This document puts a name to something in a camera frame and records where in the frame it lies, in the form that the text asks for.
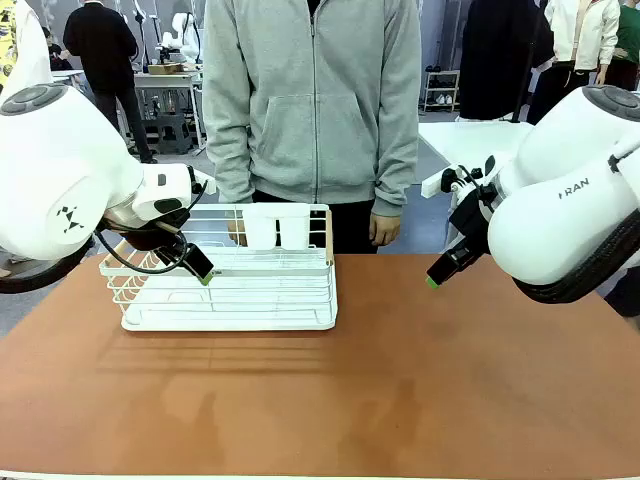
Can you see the small white desk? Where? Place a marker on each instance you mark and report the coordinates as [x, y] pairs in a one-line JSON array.
[[67, 75]]

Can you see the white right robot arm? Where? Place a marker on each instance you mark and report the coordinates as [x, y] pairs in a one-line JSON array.
[[550, 225]]

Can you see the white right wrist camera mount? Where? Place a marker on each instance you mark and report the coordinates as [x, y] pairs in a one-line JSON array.
[[432, 185]]

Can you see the shoe rack with shoes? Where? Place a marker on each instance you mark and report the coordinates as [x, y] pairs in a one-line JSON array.
[[441, 92]]

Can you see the person right hand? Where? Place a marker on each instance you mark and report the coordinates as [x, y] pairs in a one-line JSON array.
[[237, 230]]

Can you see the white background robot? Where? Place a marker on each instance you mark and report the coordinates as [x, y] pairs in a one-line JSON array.
[[182, 35]]

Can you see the cardboard box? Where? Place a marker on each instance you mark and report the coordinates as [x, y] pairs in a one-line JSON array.
[[165, 68]]

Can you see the person left hand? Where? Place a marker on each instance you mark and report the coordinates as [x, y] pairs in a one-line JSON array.
[[385, 230]]

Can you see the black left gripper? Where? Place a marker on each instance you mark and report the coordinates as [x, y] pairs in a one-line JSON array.
[[160, 240]]

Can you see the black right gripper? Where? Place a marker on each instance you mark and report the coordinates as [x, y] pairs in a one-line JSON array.
[[472, 225]]

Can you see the black garment on mannequin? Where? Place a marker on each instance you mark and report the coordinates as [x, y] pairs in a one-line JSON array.
[[495, 60]]

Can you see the person right forearm grey sleeve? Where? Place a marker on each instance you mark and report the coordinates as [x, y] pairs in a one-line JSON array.
[[227, 160]]

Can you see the white side table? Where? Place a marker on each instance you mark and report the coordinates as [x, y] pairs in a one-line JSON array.
[[470, 140]]

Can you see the person in black trousers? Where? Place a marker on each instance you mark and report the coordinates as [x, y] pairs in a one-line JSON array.
[[627, 300]]

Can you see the person in green shirt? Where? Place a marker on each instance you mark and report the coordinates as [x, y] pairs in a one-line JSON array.
[[627, 40]]

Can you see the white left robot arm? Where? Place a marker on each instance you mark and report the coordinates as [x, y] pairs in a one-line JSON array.
[[60, 150]]

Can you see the person left forearm grey sleeve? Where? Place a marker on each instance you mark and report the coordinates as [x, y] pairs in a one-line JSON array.
[[397, 165]]

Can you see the white cutlery holder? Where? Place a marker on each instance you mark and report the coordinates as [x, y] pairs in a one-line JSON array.
[[292, 227]]

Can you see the person in grey hoodie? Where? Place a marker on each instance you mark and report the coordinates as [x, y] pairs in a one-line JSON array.
[[310, 100]]

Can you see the person in black clothes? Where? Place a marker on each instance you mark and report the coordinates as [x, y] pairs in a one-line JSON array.
[[100, 45]]

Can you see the grey step stool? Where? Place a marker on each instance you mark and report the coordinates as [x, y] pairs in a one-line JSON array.
[[170, 132]]

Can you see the grey work table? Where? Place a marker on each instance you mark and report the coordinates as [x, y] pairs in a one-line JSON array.
[[165, 82]]

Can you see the white jacket yellow print mannequin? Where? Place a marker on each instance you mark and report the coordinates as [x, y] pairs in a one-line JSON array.
[[25, 45]]

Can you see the black stand pole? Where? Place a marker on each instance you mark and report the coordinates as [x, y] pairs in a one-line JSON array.
[[525, 80]]

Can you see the seated person with dark hair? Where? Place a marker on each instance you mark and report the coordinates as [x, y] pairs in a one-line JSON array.
[[56, 52]]

